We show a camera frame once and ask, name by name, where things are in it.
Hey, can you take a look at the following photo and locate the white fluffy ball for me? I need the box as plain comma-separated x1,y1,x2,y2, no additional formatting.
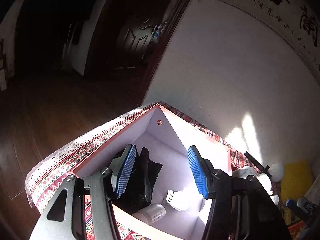
268,163,285,183

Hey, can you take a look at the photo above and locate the white LED light bulb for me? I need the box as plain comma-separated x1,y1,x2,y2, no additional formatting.
163,189,193,212

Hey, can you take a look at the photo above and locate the calligraphy wall scroll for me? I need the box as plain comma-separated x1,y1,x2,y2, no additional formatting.
218,0,319,81

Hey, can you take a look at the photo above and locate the white plush rabbit toy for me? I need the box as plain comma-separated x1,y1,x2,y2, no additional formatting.
232,165,279,205

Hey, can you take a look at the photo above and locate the yellow fluffy cushion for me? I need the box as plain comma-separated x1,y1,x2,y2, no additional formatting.
280,159,315,204

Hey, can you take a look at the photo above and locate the patterned red tablecloth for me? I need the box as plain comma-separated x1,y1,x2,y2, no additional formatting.
24,101,283,240

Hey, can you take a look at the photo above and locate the dark wooden door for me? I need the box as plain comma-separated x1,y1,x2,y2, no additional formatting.
117,16,157,69

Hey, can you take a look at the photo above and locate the black cloth item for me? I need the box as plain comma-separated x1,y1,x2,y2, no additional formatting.
112,147,163,215

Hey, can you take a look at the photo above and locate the black metal rod tool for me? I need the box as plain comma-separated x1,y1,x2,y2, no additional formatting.
244,151,272,178

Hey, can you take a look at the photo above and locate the white and red storage box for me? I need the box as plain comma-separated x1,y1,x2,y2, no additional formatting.
73,103,231,239

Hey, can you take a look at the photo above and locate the white medicine bottle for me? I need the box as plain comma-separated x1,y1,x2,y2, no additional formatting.
132,204,166,225

